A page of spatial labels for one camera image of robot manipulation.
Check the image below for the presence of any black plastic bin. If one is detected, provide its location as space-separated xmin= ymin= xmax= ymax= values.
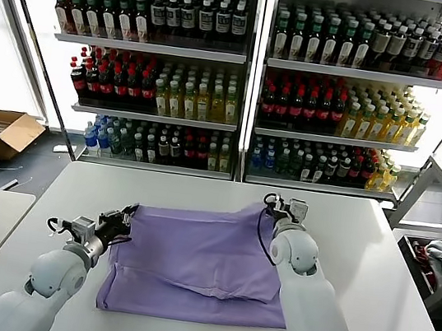
xmin=389 ymin=232 xmax=442 ymax=306

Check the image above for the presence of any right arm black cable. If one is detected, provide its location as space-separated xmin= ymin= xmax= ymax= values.
xmin=252 ymin=208 xmax=285 ymax=267

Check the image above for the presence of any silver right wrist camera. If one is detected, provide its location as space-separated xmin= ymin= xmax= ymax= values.
xmin=285 ymin=199 xmax=311 ymax=226

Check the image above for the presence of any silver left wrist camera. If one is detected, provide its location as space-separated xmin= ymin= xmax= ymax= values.
xmin=67 ymin=214 xmax=98 ymax=244

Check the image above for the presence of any dark tea bottle green label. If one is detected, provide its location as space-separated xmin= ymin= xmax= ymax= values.
xmin=94 ymin=0 xmax=121 ymax=40
xmin=271 ymin=9 xmax=294 ymax=58
xmin=128 ymin=0 xmax=153 ymax=44
xmin=304 ymin=14 xmax=326 ymax=63
xmin=63 ymin=0 xmax=88 ymax=36
xmin=110 ymin=0 xmax=137 ymax=43
xmin=353 ymin=21 xmax=375 ymax=70
xmin=287 ymin=12 xmax=310 ymax=60
xmin=77 ymin=0 xmax=104 ymax=39
xmin=337 ymin=18 xmax=360 ymax=68
xmin=321 ymin=16 xmax=343 ymax=65

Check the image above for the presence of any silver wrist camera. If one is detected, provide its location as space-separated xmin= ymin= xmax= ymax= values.
xmin=285 ymin=199 xmax=311 ymax=226
xmin=67 ymin=214 xmax=98 ymax=244

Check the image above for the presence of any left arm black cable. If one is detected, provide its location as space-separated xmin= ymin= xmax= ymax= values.
xmin=46 ymin=216 xmax=77 ymax=239

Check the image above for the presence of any purple t-shirt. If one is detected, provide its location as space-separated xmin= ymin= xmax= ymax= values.
xmin=94 ymin=180 xmax=306 ymax=331

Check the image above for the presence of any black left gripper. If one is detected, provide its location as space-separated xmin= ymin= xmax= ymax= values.
xmin=92 ymin=198 xmax=139 ymax=251

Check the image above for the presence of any red crumpled garment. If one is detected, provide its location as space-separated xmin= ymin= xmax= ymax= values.
xmin=404 ymin=239 xmax=442 ymax=293

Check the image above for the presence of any open cardboard box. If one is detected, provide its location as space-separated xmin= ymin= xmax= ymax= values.
xmin=0 ymin=110 xmax=49 ymax=175

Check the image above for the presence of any grey metal bottle shelf unit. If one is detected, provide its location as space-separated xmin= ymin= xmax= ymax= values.
xmin=239 ymin=0 xmax=442 ymax=214
xmin=3 ymin=0 xmax=263 ymax=185

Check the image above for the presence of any cola bottle red cap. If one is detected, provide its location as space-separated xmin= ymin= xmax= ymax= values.
xmin=300 ymin=88 xmax=323 ymax=125
xmin=287 ymin=86 xmax=308 ymax=123
xmin=328 ymin=91 xmax=349 ymax=128
xmin=259 ymin=83 xmax=280 ymax=119
xmin=314 ymin=90 xmax=336 ymax=127
xmin=347 ymin=153 xmax=365 ymax=183
xmin=180 ymin=134 xmax=198 ymax=169
xmin=95 ymin=64 xmax=119 ymax=103
xmin=67 ymin=59 xmax=91 ymax=100
xmin=81 ymin=63 xmax=105 ymax=101
xmin=193 ymin=137 xmax=211 ymax=170
xmin=360 ymin=153 xmax=377 ymax=183
xmin=109 ymin=66 xmax=133 ymax=105
xmin=273 ymin=85 xmax=294 ymax=121
xmin=137 ymin=71 xmax=159 ymax=107
xmin=124 ymin=68 xmax=146 ymax=105

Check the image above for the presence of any grey metal frame cart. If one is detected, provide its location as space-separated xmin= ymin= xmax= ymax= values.
xmin=374 ymin=152 xmax=442 ymax=320

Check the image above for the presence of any yellow juice bottle white cap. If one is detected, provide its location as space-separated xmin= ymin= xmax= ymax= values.
xmin=382 ymin=106 xmax=406 ymax=147
xmin=337 ymin=100 xmax=362 ymax=140
xmin=366 ymin=161 xmax=388 ymax=194
xmin=353 ymin=103 xmax=377 ymax=142
xmin=204 ymin=142 xmax=221 ymax=173
xmin=179 ymin=81 xmax=200 ymax=122
xmin=165 ymin=79 xmax=187 ymax=119
xmin=409 ymin=112 xmax=431 ymax=149
xmin=368 ymin=105 xmax=391 ymax=144
xmin=151 ymin=77 xmax=174 ymax=119
xmin=397 ymin=109 xmax=420 ymax=147
xmin=207 ymin=84 xmax=229 ymax=125
xmin=221 ymin=86 xmax=242 ymax=126
xmin=193 ymin=82 xmax=215 ymax=123
xmin=381 ymin=163 xmax=403 ymax=195
xmin=215 ymin=143 xmax=232 ymax=174

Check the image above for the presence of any blue water bottle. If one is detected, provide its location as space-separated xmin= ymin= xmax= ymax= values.
xmin=248 ymin=147 xmax=265 ymax=171
xmin=81 ymin=122 xmax=100 ymax=152
xmin=95 ymin=126 xmax=112 ymax=153
xmin=261 ymin=149 xmax=278 ymax=173

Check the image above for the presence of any short grey floor bar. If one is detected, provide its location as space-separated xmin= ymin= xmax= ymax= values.
xmin=0 ymin=177 xmax=19 ymax=193

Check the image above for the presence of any dark bottle beige label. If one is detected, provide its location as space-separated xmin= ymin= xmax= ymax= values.
xmin=386 ymin=24 xmax=411 ymax=72
xmin=369 ymin=21 xmax=395 ymax=71

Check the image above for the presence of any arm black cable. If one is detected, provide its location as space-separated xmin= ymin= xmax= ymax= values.
xmin=252 ymin=208 xmax=285 ymax=267
xmin=46 ymin=216 xmax=77 ymax=239

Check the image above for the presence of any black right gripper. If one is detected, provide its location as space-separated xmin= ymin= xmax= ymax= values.
xmin=268 ymin=202 xmax=291 ymax=226

